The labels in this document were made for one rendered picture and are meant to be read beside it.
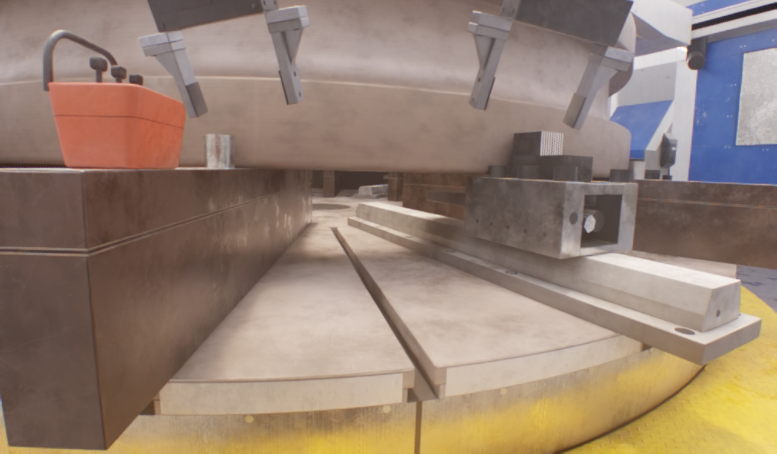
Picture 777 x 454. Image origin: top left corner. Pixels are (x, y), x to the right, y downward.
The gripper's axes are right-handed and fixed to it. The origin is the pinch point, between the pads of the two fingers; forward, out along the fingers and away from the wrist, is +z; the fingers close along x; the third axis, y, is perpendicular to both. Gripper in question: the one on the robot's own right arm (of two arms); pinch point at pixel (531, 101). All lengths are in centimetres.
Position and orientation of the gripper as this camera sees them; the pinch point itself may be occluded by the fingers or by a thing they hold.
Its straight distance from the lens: 51.6
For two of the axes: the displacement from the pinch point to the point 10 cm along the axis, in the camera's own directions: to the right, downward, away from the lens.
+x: 9.7, 1.2, 1.9
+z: -2.0, 8.6, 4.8
